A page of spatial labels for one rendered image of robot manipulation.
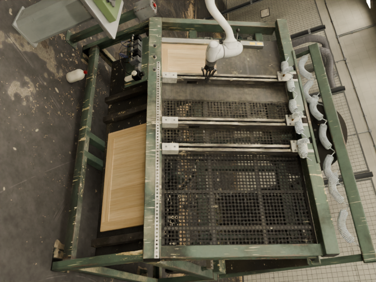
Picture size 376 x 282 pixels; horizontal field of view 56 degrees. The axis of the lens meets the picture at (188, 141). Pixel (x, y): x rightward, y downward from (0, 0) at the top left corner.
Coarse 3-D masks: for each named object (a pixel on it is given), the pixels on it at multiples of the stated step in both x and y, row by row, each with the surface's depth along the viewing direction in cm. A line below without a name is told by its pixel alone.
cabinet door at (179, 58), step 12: (168, 48) 322; (180, 48) 323; (192, 48) 324; (204, 48) 326; (168, 60) 315; (180, 60) 316; (192, 60) 318; (204, 60) 319; (180, 72) 310; (192, 72) 311; (204, 72) 312; (216, 72) 313
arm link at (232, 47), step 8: (208, 0) 253; (208, 8) 257; (216, 8) 258; (216, 16) 260; (224, 24) 263; (232, 32) 268; (224, 40) 271; (232, 40) 268; (224, 48) 269; (232, 48) 269; (240, 48) 272; (224, 56) 272; (232, 56) 275
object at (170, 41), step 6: (162, 42) 323; (168, 42) 323; (174, 42) 323; (180, 42) 324; (186, 42) 324; (192, 42) 325; (198, 42) 326; (204, 42) 326; (246, 42) 331; (252, 42) 332; (258, 42) 333; (258, 48) 334
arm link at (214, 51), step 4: (208, 44) 266; (212, 44) 264; (216, 44) 264; (220, 44) 271; (208, 48) 266; (212, 48) 263; (216, 48) 263; (220, 48) 268; (208, 52) 267; (212, 52) 265; (216, 52) 266; (220, 52) 268; (208, 56) 270; (212, 56) 268; (216, 56) 269; (220, 56) 271; (208, 60) 275; (212, 60) 273
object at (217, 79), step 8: (168, 72) 302; (176, 72) 302; (280, 72) 307; (168, 80) 302; (176, 80) 302; (184, 80) 303; (192, 80) 303; (200, 80) 303; (208, 80) 304; (216, 80) 304; (224, 80) 304; (232, 80) 305; (240, 80) 305; (248, 80) 306; (256, 80) 306; (264, 80) 307; (272, 80) 308; (280, 80) 304; (296, 80) 306
